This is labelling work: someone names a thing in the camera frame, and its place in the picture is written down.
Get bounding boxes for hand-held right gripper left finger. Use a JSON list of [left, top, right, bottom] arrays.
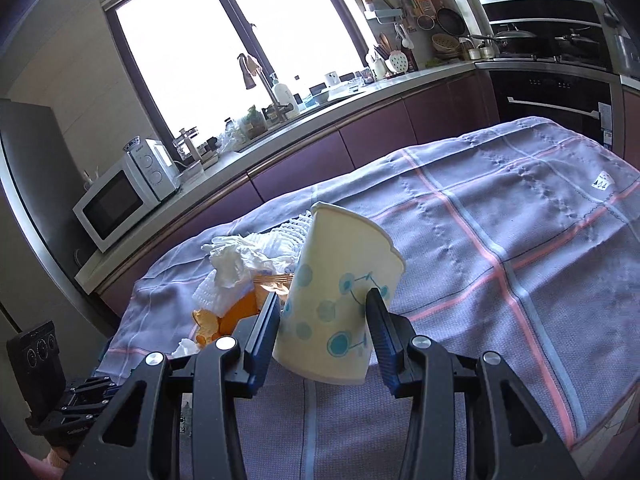
[[62, 291, 282, 480]]

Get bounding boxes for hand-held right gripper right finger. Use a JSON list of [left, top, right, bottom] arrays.
[[365, 287, 583, 480]]

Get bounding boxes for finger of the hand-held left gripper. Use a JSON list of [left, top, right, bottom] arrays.
[[62, 376, 126, 413]]

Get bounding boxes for orange waste bin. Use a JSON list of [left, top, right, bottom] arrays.
[[192, 270, 293, 351]]

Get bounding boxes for paper cup with blue dots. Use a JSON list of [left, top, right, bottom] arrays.
[[271, 201, 406, 387]]

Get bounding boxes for white foam fruit net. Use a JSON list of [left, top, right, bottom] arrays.
[[259, 211, 314, 275]]

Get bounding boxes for person's left forearm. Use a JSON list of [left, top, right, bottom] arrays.
[[20, 447, 68, 480]]

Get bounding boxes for crumpled white tissue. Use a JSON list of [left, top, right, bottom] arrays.
[[200, 232, 262, 311]]

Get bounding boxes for checked purple tablecloth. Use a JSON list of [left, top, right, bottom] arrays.
[[102, 116, 640, 480]]

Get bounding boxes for grey refrigerator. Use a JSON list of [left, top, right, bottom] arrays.
[[0, 97, 108, 321]]

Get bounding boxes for white microwave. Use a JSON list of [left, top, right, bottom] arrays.
[[72, 137, 182, 254]]

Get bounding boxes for purple kitchen cabinets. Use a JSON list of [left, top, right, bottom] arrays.
[[75, 57, 501, 321]]

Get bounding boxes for clear plastic bags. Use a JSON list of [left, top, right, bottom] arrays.
[[215, 119, 247, 154]]

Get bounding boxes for green plant jar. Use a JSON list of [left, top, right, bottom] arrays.
[[240, 105, 269, 139]]

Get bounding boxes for white soap bottle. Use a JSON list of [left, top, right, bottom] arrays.
[[270, 72, 301, 119]]

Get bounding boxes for metal kitchen faucet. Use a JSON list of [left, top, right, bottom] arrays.
[[236, 52, 290, 122]]

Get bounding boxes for black built-in oven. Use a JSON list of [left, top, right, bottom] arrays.
[[487, 67, 622, 147]]

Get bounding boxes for bamboo basket bowl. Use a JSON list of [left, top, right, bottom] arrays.
[[431, 34, 462, 59]]

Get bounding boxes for kitchen window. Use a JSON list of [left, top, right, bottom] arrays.
[[102, 0, 375, 157]]

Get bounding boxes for hanging black frying pan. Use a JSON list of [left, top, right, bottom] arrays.
[[436, 7, 466, 36]]

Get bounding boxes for wok with glass lid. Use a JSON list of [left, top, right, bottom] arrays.
[[470, 24, 542, 54]]

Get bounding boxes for black cooking pot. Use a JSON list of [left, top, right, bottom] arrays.
[[552, 30, 602, 57]]

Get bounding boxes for black range hood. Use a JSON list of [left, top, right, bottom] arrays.
[[477, 0, 611, 27]]

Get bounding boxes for blue wall shelf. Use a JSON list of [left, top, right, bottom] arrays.
[[363, 7, 404, 24]]

